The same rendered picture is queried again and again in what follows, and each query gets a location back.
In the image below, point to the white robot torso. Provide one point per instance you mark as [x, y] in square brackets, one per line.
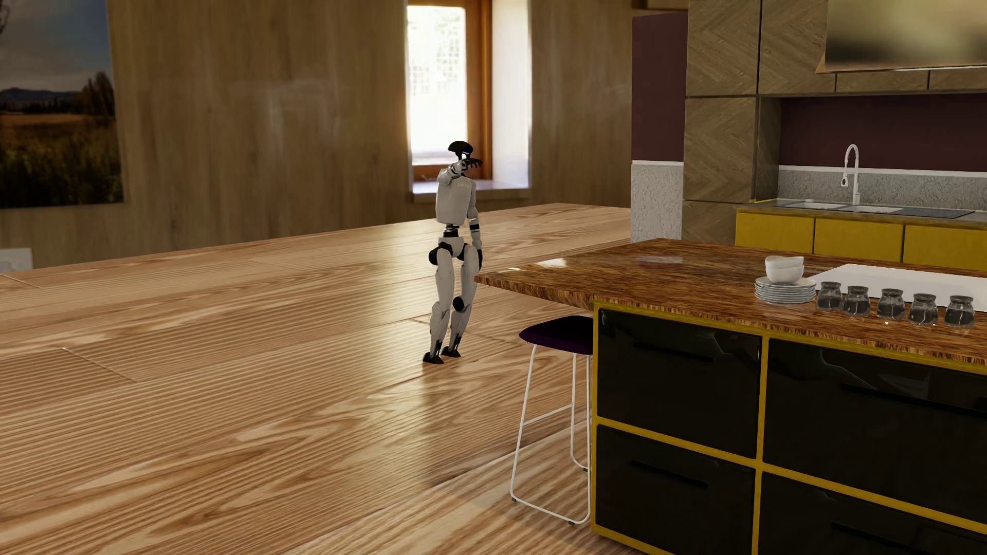
[453, 199]

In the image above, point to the stack of white plates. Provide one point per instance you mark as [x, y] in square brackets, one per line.
[783, 291]

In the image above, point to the robot right leg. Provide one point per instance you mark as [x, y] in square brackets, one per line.
[466, 297]

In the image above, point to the white kitchen faucet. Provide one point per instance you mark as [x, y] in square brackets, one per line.
[854, 181]

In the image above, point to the metal range hood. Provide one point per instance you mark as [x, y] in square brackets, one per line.
[902, 35]

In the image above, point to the black glossy drawer front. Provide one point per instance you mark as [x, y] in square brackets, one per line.
[848, 524]
[879, 432]
[678, 381]
[671, 493]

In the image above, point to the robot left leg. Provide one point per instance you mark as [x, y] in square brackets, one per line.
[442, 300]

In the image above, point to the white cooktop panel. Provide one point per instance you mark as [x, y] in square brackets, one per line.
[902, 279]

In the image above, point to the steel kitchen sink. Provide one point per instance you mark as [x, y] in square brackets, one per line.
[871, 209]

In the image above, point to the small white wall box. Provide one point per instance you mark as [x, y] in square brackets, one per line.
[15, 260]

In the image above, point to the landscape wall painting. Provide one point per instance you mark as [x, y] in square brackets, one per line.
[58, 115]

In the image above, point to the glass spice jar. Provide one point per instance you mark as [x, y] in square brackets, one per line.
[830, 298]
[959, 313]
[891, 306]
[857, 302]
[923, 311]

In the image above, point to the stacked white bowls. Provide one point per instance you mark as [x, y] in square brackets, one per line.
[784, 270]

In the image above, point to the black robot head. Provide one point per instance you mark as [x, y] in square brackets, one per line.
[459, 147]

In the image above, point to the robot leg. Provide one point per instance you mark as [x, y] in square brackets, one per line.
[442, 300]
[466, 297]

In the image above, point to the yellow base cabinet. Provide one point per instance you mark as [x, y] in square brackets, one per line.
[856, 239]

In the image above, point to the tall herringbone wood cabinet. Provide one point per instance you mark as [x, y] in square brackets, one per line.
[721, 131]

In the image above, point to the wood framed window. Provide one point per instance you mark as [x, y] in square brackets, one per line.
[443, 85]

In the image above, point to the purple seat bar stool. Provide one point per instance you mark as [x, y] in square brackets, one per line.
[557, 333]

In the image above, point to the wood top kitchen island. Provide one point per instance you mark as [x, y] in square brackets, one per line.
[694, 285]

